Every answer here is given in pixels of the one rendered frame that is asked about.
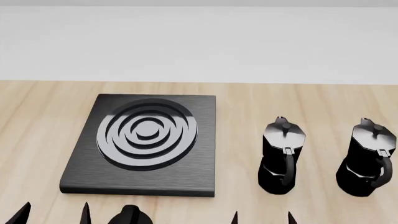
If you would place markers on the black flat stove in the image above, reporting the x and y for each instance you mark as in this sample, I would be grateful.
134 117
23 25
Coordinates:
192 177

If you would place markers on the black moka pot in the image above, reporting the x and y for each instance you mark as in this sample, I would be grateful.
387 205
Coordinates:
360 154
273 151

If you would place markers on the black rounded stove knob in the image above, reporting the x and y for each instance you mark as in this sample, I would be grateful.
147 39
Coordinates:
129 215

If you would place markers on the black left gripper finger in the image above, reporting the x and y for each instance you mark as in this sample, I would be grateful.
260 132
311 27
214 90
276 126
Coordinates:
21 215
86 215

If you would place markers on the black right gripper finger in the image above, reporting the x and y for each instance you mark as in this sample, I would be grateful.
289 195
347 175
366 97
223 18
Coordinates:
291 219
235 219

